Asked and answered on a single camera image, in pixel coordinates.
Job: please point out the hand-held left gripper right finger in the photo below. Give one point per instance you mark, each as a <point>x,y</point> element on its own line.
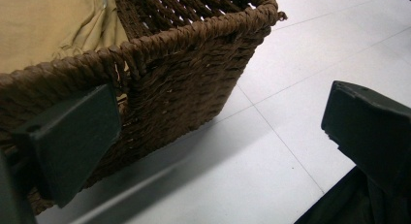
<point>371,130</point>

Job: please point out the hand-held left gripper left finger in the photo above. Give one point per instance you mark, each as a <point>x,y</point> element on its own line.
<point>71,143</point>

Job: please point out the tan garment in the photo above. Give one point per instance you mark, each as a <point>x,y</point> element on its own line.
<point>48,26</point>

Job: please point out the brown woven basket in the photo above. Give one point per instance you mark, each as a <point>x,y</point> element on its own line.
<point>181,75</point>

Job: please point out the dark cloth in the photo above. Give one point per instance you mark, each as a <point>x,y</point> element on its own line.
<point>349,204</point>

